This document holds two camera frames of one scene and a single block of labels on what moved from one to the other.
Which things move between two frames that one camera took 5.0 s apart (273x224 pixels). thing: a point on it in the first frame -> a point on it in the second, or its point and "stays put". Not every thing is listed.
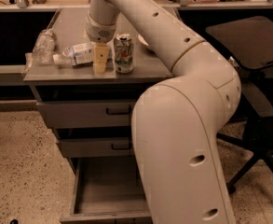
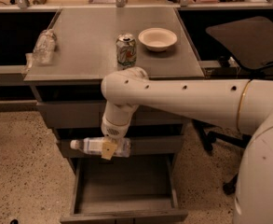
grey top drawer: (86, 115) stays put
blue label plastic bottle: (81, 54) -> (95, 145)
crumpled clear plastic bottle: (43, 51) stays put
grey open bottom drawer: (108, 189) stays put
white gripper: (99, 33) -> (112, 130)
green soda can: (124, 52) stays put
